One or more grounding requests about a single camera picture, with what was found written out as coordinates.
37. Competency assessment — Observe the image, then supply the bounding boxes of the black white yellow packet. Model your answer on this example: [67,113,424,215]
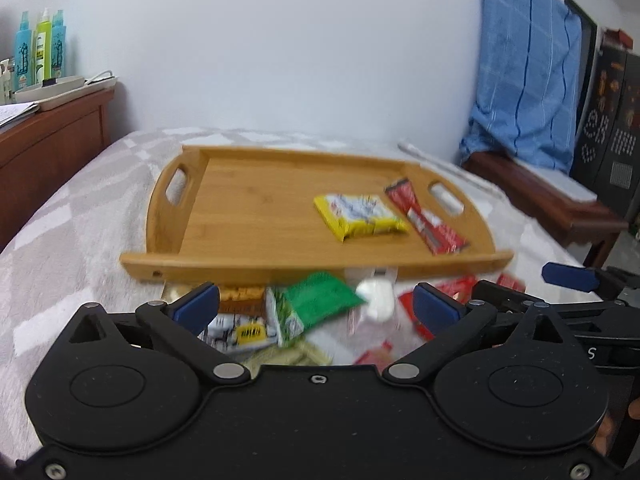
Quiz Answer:
[200,313,278,354]

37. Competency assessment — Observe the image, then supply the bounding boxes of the small red biscuit packet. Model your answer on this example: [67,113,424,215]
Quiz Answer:
[496,273,526,292]

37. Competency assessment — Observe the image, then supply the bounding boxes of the white marshmallow snack packet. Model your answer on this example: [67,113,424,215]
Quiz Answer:
[347,276,400,335]

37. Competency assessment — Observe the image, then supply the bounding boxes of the red square biscuit packet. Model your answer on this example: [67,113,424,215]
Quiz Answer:
[354,340,395,370]

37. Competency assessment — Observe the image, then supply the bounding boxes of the green snack packet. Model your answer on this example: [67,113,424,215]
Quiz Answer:
[265,272,364,348]

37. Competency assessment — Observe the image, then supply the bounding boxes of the peanut snack packet brown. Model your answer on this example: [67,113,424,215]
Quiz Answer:
[218,287,266,318]

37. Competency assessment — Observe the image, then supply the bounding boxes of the gold green wafer packet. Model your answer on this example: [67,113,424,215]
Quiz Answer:
[243,340,332,377]

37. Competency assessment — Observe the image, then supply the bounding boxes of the person's right hand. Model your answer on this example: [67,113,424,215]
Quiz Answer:
[591,399,640,456]

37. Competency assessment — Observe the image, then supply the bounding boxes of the dark wooden armchair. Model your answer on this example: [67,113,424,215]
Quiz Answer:
[462,152,628,268]

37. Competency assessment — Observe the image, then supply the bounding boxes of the long red snack bar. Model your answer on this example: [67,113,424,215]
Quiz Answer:
[385,179,468,256]

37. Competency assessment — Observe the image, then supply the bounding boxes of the white seat cushion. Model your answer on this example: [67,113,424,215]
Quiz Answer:
[511,157,598,204]

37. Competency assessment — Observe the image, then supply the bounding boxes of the bamboo serving tray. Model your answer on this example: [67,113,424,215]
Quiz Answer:
[119,145,513,286]

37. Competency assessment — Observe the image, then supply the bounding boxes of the black decorated box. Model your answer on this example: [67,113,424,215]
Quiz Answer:
[570,47,639,221]

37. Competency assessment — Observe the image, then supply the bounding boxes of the grey white checkered blanket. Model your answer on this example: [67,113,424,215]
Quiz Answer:
[1,127,597,460]

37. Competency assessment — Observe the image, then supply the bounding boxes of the yellow snack packet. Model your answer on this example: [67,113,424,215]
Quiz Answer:
[314,194,408,242]

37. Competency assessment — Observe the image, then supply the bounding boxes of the wooden side cabinet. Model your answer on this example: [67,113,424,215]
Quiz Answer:
[0,89,115,246]

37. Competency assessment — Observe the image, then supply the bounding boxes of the blue plaid cloth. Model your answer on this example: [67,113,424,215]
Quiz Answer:
[459,0,582,174]

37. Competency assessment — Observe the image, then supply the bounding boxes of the papers on cabinet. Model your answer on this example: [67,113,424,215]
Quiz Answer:
[0,102,39,129]

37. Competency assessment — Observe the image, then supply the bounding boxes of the teal bottle left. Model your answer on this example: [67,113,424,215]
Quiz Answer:
[14,11,32,90]

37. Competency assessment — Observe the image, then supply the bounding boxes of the teal bottle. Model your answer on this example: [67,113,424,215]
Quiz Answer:
[14,11,32,90]
[51,10,66,79]

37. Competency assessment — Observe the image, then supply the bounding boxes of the teal bottle right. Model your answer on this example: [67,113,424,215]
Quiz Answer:
[51,10,66,79]

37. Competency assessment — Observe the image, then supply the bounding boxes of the lime green bottle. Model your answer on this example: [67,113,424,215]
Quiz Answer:
[34,8,52,84]

